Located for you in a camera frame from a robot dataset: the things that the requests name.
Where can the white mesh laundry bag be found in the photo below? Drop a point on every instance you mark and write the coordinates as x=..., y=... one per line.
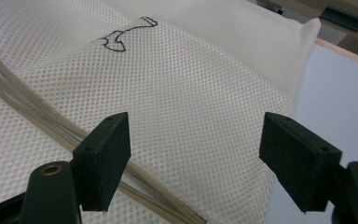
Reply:
x=183, y=93

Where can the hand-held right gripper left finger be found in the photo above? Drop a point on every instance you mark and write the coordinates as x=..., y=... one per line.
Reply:
x=102, y=161

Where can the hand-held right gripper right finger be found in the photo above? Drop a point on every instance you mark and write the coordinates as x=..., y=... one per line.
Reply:
x=298, y=161

